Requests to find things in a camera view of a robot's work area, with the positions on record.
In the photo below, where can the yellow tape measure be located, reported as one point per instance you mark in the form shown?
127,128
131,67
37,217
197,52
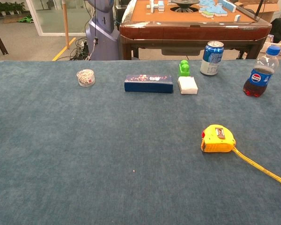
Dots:
219,143

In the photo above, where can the purple robot base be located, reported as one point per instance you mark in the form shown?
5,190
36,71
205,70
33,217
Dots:
103,32

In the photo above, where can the dark blue printed box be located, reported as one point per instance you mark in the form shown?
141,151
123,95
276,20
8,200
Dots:
148,85

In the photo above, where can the blue felt table cloth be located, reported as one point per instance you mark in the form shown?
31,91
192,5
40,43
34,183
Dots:
107,152

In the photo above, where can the white tissue pack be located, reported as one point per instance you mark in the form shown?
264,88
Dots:
187,85

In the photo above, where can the green toy brick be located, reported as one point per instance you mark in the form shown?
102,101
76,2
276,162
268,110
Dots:
184,69

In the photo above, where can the clear jar of clips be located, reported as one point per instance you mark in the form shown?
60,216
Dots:
85,78

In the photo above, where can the blue and white drink can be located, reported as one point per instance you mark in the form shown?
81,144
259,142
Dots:
212,59

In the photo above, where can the brown mahjong table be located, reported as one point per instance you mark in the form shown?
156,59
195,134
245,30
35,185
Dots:
192,30

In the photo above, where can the small cluster of mahjong tiles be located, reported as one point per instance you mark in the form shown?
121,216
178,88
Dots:
155,5

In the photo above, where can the wooden pole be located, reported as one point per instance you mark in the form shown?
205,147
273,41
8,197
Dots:
65,25

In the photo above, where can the black mahjong table centre dome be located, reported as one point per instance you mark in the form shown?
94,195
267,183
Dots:
185,4

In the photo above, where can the Pepsi bottle with blue cap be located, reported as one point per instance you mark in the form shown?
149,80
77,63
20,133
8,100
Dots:
258,78

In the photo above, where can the pile of blue mahjong tiles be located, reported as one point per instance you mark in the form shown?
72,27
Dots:
213,8

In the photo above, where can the single blue mahjong tile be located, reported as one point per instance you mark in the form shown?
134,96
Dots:
237,17

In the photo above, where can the green object on floor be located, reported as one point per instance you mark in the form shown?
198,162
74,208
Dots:
25,19

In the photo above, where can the white plastic basket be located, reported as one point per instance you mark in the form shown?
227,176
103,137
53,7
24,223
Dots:
278,48

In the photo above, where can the thin black rod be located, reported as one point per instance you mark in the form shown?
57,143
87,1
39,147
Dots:
259,9

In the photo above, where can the cardboard box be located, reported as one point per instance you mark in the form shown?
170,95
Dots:
271,9

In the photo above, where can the row of potted plants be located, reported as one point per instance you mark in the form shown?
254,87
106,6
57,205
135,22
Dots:
8,8

